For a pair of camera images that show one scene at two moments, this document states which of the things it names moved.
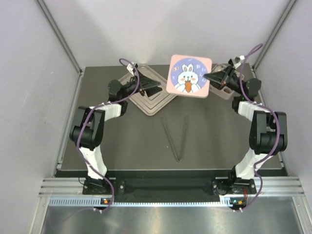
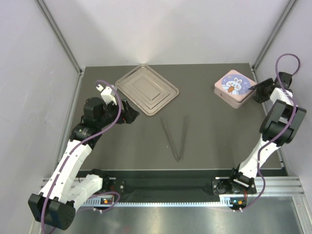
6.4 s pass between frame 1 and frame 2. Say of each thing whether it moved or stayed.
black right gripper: moved
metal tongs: stayed
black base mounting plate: stayed
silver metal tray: stayed
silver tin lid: moved
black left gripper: moved
